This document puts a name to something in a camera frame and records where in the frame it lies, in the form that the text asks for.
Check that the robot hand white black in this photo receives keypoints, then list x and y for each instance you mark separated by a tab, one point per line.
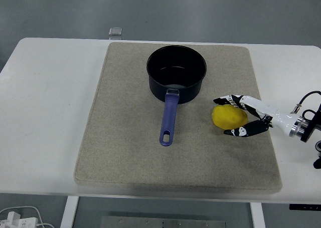
282	119

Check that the black table control panel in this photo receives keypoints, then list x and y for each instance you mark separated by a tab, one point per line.
304	207

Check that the white table leg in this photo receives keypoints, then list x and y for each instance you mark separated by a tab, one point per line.
68	213
257	216

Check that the beige fabric mat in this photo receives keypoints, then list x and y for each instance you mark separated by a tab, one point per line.
130	127

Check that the grey metal plate with screws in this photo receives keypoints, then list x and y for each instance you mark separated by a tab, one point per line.
163	223

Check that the white power adapter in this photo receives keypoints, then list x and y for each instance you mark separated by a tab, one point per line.
18	221

